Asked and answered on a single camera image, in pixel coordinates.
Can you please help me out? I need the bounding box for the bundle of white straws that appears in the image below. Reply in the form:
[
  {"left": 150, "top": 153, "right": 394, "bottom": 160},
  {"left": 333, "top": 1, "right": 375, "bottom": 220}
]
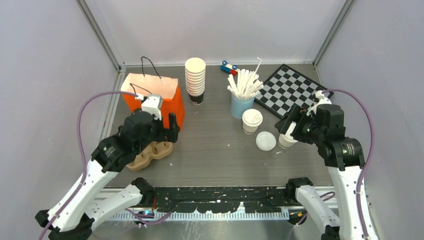
[{"left": 227, "top": 57, "right": 264, "bottom": 101}]

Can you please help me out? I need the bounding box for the black white checkerboard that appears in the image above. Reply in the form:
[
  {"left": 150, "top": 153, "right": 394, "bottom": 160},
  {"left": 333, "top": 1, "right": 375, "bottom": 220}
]
[{"left": 254, "top": 64, "right": 327, "bottom": 119}]

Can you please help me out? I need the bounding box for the brown cardboard cup carrier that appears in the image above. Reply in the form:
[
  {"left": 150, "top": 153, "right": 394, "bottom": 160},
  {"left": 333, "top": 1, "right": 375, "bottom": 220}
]
[{"left": 126, "top": 141, "right": 174, "bottom": 172}]

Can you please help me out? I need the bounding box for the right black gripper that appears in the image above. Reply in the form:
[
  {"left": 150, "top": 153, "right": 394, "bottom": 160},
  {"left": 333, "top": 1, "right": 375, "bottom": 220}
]
[{"left": 274, "top": 103, "right": 324, "bottom": 144}]

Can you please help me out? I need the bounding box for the orange paper bag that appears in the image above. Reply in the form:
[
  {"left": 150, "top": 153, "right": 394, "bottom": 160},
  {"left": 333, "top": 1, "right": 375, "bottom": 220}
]
[{"left": 120, "top": 69, "right": 185, "bottom": 130}]

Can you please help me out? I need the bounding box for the stack of white lids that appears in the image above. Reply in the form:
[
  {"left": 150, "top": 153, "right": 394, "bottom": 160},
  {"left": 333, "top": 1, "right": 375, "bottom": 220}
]
[{"left": 255, "top": 131, "right": 277, "bottom": 152}]

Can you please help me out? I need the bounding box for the red blue toy car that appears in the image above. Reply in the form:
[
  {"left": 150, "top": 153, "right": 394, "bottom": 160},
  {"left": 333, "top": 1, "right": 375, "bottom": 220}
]
[{"left": 220, "top": 60, "right": 240, "bottom": 76}]

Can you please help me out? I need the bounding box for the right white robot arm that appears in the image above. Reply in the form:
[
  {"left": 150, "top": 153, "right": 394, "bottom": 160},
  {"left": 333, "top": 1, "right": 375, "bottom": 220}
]
[{"left": 275, "top": 104, "right": 379, "bottom": 240}]

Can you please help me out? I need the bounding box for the stack of paper cups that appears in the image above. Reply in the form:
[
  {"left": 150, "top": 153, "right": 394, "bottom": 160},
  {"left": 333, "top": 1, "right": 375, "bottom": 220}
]
[{"left": 184, "top": 57, "right": 206, "bottom": 105}]

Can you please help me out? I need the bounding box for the blue straw holder cup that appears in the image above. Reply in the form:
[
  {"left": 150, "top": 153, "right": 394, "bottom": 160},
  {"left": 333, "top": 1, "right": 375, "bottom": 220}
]
[{"left": 230, "top": 94, "right": 254, "bottom": 119}]

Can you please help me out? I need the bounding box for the white paper coffee cup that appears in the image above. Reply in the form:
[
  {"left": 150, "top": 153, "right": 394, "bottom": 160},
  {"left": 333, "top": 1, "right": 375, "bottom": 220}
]
[
  {"left": 242, "top": 123, "right": 259, "bottom": 135},
  {"left": 278, "top": 122, "right": 298, "bottom": 149}
]

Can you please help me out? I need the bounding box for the white plastic cup lid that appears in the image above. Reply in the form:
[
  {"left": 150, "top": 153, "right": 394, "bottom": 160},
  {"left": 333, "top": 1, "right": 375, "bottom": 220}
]
[{"left": 242, "top": 108, "right": 263, "bottom": 127}]

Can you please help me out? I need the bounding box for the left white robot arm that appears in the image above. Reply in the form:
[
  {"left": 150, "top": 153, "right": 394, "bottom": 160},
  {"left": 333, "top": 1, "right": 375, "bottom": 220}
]
[{"left": 35, "top": 108, "right": 180, "bottom": 240}]

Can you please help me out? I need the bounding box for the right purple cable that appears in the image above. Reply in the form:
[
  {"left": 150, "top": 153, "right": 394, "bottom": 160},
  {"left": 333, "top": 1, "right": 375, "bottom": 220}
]
[{"left": 288, "top": 88, "right": 376, "bottom": 240}]

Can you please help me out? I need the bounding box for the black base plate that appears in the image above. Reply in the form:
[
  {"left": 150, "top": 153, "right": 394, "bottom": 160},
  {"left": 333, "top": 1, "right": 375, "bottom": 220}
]
[{"left": 135, "top": 186, "right": 302, "bottom": 214}]

